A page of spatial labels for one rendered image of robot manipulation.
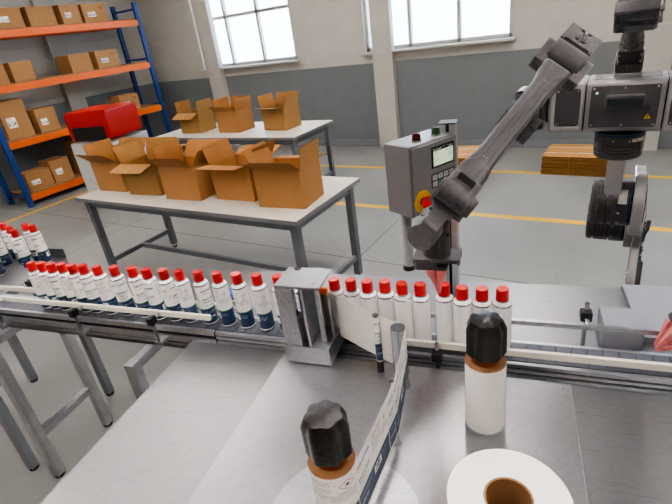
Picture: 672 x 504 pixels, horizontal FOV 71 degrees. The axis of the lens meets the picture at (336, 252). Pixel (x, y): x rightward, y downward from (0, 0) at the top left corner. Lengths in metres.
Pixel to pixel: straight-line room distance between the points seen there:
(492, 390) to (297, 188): 2.02
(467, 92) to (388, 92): 1.11
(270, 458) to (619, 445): 0.80
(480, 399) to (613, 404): 0.41
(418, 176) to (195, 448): 0.91
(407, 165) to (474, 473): 0.70
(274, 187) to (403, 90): 4.41
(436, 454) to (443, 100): 6.08
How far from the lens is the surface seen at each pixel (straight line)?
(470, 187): 1.03
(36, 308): 2.30
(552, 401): 1.31
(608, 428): 1.35
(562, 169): 5.65
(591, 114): 1.64
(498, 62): 6.66
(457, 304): 1.33
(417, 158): 1.20
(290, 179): 2.86
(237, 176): 3.19
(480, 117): 6.81
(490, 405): 1.13
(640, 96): 1.58
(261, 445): 1.24
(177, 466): 1.35
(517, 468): 0.97
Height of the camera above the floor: 1.77
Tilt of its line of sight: 26 degrees down
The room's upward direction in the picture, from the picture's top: 8 degrees counter-clockwise
